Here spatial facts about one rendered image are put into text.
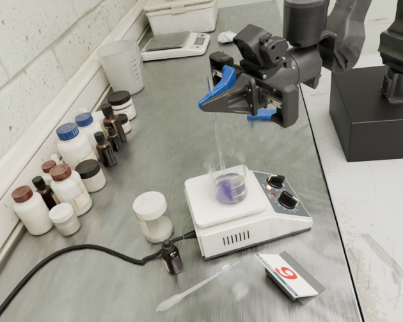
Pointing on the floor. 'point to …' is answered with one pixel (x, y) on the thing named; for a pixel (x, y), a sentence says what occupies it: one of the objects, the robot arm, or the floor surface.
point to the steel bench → (181, 213)
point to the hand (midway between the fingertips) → (221, 98)
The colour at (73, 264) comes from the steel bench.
